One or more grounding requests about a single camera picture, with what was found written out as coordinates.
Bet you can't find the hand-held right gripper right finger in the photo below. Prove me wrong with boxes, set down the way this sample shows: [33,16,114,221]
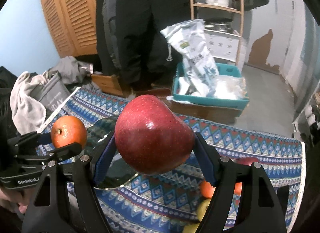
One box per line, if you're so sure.
[194,131,287,233]

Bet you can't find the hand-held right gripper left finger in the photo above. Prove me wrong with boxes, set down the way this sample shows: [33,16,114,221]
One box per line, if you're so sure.
[22,130,118,233]

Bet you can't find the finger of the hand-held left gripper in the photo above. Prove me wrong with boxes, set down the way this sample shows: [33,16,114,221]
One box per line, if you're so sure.
[15,142,83,166]
[7,131,53,149]

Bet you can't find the dark glass plate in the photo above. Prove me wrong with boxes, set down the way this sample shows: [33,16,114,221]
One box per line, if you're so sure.
[85,115,141,190]

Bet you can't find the yellow apple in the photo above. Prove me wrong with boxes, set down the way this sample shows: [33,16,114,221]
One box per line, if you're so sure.
[196,199,212,222]

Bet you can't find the large red apple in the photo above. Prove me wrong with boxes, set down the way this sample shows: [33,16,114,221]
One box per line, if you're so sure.
[114,94,195,176]

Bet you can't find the person's left hand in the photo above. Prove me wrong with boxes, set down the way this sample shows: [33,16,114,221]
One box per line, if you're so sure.
[0,190,28,215]

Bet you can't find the small red apple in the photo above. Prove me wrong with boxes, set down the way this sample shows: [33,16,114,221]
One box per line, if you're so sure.
[235,156,260,166]

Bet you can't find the flat cardboard box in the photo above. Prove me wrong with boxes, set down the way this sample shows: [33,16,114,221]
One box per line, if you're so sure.
[160,95,242,125]

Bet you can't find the blue patterned tablecloth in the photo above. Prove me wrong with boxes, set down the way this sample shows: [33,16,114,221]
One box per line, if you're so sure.
[36,86,307,233]

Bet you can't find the teal plastic crate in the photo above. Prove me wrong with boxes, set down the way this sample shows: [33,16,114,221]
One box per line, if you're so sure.
[172,62,250,110]

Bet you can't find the grey clothing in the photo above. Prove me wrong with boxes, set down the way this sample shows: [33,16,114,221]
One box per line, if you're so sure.
[49,56,94,86]

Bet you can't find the brown cardboard box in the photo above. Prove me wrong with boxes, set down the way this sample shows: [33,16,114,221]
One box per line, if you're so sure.
[91,73,133,97]

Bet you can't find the clear plastic bag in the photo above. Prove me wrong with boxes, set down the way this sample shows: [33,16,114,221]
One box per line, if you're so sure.
[214,76,248,100]

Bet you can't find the white printed plastic bag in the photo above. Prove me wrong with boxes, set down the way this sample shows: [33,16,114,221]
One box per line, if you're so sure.
[160,19,221,96]

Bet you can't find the white patterned cabinet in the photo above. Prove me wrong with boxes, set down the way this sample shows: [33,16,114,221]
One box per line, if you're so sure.
[204,29,242,62]

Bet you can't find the wooden louvered door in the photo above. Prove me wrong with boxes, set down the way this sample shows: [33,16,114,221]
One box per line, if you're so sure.
[37,0,104,57]

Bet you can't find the dark hanging coat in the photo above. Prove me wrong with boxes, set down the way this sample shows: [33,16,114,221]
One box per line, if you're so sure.
[96,0,193,91]

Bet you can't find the round steel steamer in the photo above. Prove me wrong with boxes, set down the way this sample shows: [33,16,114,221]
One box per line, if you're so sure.
[205,18,235,32]

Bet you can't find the wooden shelf rack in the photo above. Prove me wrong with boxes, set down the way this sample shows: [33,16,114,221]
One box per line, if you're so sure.
[187,0,247,69]

